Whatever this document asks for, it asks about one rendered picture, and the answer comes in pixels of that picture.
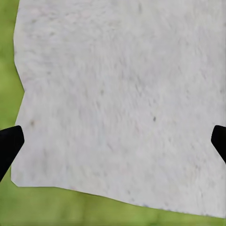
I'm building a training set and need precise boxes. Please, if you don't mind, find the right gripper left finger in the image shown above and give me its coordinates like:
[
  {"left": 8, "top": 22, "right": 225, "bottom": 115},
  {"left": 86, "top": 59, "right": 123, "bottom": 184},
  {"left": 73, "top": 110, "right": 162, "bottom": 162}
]
[{"left": 0, "top": 125, "right": 24, "bottom": 181}]

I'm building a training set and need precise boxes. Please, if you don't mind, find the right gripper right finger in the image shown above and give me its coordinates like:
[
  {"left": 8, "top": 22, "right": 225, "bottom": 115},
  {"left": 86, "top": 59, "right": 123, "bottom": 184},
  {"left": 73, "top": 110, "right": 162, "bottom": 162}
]
[{"left": 211, "top": 125, "right": 226, "bottom": 163}]

